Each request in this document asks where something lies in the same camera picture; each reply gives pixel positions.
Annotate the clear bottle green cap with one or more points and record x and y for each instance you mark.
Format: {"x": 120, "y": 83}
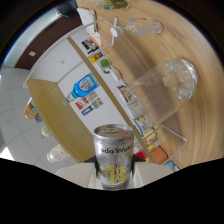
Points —
{"x": 45, "y": 131}

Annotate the white zip pouch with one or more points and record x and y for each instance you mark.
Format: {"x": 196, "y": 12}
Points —
{"x": 87, "y": 15}

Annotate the white two-tier wooden rack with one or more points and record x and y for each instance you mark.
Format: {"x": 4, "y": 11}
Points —
{"x": 56, "y": 113}

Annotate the soda water can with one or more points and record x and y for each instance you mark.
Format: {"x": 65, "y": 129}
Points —
{"x": 113, "y": 156}

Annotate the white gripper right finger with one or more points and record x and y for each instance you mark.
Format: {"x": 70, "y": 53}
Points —
{"x": 153, "y": 171}

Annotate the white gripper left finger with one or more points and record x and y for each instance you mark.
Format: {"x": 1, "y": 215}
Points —
{"x": 78, "y": 175}

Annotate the colourful printed can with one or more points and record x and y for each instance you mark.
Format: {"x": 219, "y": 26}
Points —
{"x": 30, "y": 110}

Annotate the clear drinking glass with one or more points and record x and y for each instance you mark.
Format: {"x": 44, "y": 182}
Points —
{"x": 163, "y": 91}

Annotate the orange pot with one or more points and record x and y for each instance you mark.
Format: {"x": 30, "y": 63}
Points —
{"x": 159, "y": 155}

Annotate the brown door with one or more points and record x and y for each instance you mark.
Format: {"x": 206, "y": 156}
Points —
{"x": 43, "y": 43}

